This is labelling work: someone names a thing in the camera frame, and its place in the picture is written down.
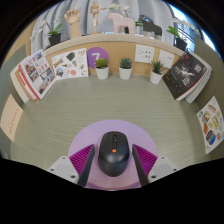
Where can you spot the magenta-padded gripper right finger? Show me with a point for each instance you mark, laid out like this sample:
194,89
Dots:
161,170

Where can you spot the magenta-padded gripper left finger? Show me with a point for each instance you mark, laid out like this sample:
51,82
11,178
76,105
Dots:
63,170

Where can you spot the black computer mouse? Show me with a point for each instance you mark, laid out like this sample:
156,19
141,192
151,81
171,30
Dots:
113,156

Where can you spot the purple mouse pad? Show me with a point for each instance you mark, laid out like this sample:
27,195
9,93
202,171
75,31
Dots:
90,136

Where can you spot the colourful food sticker sheet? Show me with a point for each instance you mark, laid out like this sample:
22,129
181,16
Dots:
210,125

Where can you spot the beige booklet with red text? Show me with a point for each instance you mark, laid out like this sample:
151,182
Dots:
10,116

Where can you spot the white book behind black book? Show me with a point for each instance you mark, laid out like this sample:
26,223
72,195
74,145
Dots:
202,86

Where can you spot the brown kraft cover book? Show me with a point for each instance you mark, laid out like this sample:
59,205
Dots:
22,85

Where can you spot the black cover book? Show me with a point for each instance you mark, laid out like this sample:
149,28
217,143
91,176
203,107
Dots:
183,76

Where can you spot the red spine book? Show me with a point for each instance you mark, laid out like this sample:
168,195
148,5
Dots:
26,80

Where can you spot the magazine with photo cover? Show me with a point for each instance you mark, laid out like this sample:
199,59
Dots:
39,71

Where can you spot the white sticker sheet card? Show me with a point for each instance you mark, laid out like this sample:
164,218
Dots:
70,64

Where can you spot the purple round number sticker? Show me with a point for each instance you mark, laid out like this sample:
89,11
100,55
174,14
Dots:
96,53

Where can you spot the white orchid in black pot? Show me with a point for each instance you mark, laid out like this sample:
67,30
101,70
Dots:
55,38
181,43

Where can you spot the wooden desk shelf ledge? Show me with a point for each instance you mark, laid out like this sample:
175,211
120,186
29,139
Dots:
116,39

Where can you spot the black wooden horse figure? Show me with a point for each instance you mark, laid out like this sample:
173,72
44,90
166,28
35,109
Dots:
151,27

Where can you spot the white orchid behind horse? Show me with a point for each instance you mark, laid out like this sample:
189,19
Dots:
139,23

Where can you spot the wooden hand model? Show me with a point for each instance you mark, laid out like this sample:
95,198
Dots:
74,21

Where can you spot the pink wooden horse figure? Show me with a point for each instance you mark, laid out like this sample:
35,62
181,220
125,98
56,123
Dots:
120,22

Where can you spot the wooden artist mannequin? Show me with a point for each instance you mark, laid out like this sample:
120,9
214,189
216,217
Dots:
95,15

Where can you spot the grey curtain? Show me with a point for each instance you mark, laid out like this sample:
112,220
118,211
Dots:
83,8

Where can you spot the white wall socket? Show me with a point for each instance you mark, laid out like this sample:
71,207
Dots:
144,54
166,59

